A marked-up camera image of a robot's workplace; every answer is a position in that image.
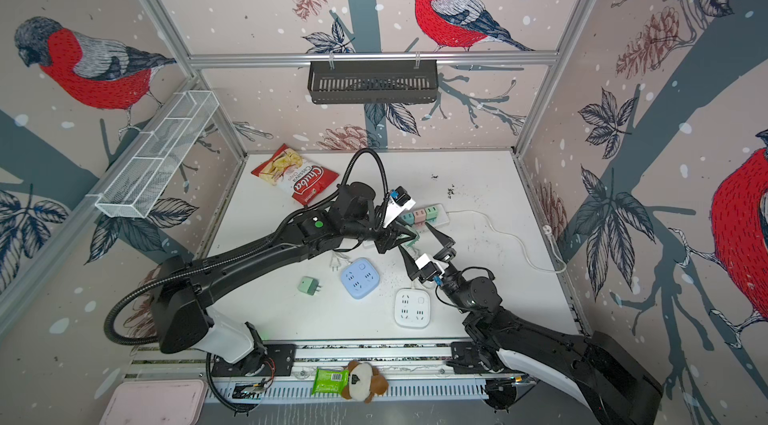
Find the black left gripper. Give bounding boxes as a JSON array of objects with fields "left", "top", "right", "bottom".
[{"left": 342, "top": 204, "right": 419, "bottom": 253}]

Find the teal plug adapter pair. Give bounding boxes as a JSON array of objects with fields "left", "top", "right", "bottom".
[{"left": 400, "top": 213, "right": 415, "bottom": 226}]

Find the pink plug adapter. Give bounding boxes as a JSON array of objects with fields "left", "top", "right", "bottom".
[{"left": 413, "top": 208, "right": 429, "bottom": 225}]

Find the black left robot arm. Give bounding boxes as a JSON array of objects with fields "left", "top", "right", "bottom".
[{"left": 103, "top": 174, "right": 415, "bottom": 381}]

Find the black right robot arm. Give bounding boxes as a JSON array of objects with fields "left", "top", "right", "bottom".
[{"left": 399, "top": 230, "right": 662, "bottom": 424}]

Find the white multicolour power strip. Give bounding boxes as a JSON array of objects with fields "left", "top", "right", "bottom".
[{"left": 405, "top": 204, "right": 450, "bottom": 231}]

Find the blue square socket cube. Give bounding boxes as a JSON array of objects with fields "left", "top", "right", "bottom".
[{"left": 340, "top": 258, "right": 380, "bottom": 300}]

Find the white square socket cube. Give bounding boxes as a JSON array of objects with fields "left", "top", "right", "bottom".
[{"left": 394, "top": 288, "right": 431, "bottom": 329}]

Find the red Chuba chips bag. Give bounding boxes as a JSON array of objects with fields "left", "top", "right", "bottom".
[{"left": 251, "top": 145, "right": 339, "bottom": 206}]

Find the brown plush dog toy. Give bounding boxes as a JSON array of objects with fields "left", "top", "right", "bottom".
[{"left": 340, "top": 361, "right": 389, "bottom": 404}]

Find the green wet wipes pack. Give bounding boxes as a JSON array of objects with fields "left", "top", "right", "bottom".
[{"left": 311, "top": 368, "right": 349, "bottom": 395}]

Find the pink tray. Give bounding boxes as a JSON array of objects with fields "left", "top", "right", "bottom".
[{"left": 100, "top": 379, "right": 208, "bottom": 425}]

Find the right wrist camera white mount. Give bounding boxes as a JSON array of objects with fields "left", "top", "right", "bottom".
[{"left": 415, "top": 254, "right": 444, "bottom": 282}]

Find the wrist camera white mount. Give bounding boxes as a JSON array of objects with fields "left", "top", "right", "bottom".
[
  {"left": 415, "top": 254, "right": 444, "bottom": 282},
  {"left": 382, "top": 186, "right": 415, "bottom": 228}
]

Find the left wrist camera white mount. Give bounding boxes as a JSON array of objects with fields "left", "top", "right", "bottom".
[{"left": 382, "top": 186, "right": 415, "bottom": 228}]

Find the white power strip cable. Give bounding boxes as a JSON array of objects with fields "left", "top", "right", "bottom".
[{"left": 446, "top": 210, "right": 568, "bottom": 275}]

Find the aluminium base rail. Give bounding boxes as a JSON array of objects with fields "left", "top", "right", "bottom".
[{"left": 122, "top": 337, "right": 541, "bottom": 405}]

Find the black hanging wall basket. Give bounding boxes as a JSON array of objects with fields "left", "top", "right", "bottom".
[{"left": 307, "top": 60, "right": 439, "bottom": 105}]

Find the white wire mesh shelf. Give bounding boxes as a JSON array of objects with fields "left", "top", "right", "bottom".
[{"left": 95, "top": 90, "right": 219, "bottom": 218}]

